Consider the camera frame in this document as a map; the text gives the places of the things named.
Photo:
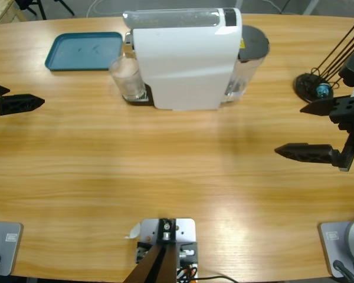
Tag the clear glass cup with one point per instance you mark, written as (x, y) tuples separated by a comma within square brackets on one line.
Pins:
[(127, 78)]

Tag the white capsule coffee machine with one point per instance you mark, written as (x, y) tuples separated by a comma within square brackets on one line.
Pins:
[(183, 65)]

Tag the blue coffee capsule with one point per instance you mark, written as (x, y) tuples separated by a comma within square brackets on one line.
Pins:
[(322, 90)]

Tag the black capsule holder with rods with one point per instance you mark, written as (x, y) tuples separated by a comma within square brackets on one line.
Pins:
[(302, 85)]

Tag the light wooden crate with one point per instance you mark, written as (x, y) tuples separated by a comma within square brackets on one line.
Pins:
[(0, 11)]

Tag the teal plastic tray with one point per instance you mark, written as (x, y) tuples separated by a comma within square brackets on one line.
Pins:
[(82, 51)]

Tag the black stand legs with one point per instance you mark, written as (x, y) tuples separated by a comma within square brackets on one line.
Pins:
[(40, 7)]

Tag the clear water tank dark lid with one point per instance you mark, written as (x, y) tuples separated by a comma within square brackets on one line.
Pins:
[(253, 41)]

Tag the metal drip tray grille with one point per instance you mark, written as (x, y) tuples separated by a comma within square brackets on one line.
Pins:
[(147, 100)]

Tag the white paper tag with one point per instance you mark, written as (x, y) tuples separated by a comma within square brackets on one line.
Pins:
[(134, 231)]

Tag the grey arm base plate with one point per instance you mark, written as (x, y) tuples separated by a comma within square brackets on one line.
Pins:
[(3, 244), (333, 236)]

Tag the white block with dark post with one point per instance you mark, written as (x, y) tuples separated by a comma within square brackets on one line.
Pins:
[(183, 230)]

